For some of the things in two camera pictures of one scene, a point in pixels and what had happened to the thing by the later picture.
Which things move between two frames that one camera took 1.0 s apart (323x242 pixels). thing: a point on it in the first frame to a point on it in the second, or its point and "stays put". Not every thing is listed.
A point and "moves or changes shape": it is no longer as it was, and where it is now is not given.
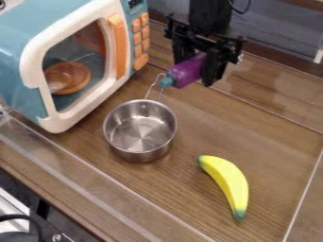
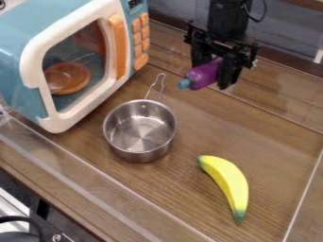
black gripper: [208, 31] to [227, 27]
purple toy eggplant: [184, 73] moves or changes shape
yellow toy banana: [231, 181] stays put
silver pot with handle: [138, 127] stays put
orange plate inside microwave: [66, 77] stays put
